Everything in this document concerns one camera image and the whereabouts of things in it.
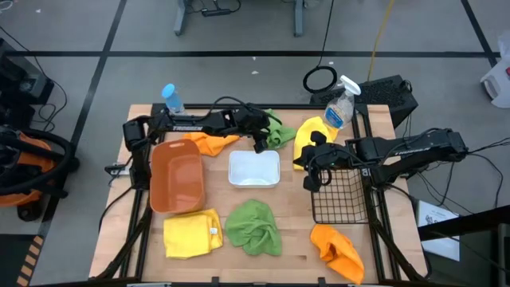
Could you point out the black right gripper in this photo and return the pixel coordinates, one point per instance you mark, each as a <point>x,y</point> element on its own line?
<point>326,157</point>

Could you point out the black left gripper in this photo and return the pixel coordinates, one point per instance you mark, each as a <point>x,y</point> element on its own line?
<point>251,121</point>

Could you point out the green microfiber towel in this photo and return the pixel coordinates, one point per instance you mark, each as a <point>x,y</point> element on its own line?
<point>251,227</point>
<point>281,133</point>

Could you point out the yellow microfiber towel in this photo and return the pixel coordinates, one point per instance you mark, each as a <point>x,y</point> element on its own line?
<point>307,137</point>
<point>189,235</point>

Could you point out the orange microfiber towel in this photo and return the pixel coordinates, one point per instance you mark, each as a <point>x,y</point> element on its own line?
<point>211,144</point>
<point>338,251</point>

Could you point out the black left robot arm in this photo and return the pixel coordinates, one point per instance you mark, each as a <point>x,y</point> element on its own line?
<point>187,127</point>

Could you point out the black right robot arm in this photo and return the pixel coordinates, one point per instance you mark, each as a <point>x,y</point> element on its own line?
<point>418,149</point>

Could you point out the white plastic basket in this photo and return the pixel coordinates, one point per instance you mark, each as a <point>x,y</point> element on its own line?
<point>254,169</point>

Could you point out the clear spray bottle white trigger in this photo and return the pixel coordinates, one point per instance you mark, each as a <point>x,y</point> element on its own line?
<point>338,111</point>

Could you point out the orange plastic basket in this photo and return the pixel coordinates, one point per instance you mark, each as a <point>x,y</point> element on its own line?
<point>177,179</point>

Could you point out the black perforated computer case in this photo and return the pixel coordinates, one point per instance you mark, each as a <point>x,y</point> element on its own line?
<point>382,93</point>

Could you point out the clear bottle with blue cap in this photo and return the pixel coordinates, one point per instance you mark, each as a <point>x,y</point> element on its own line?
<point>173,99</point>

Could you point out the grey desk leg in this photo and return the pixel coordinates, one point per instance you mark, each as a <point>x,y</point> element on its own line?
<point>299,20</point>
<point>181,20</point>

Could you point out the white printed paper sheet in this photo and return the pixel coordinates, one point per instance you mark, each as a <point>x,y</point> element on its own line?
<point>434,217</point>

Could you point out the black power strip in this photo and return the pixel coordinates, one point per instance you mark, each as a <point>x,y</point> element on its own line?
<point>215,12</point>

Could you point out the black side table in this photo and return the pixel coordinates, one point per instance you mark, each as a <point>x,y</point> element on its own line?
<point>478,255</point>

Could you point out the white plastic container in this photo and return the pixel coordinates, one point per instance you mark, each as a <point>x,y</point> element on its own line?
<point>498,79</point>

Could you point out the orange black shop vacuum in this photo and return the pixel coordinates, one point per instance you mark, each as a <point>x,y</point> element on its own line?
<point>28,159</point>

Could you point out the black equipment box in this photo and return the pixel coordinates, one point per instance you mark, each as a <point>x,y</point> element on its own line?
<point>20,79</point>

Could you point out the black yellow striped floor mat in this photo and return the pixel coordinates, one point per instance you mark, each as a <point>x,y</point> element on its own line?
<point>30,261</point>

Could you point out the black aluminium table frame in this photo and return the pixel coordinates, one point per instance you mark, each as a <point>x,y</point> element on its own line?
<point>279,106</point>

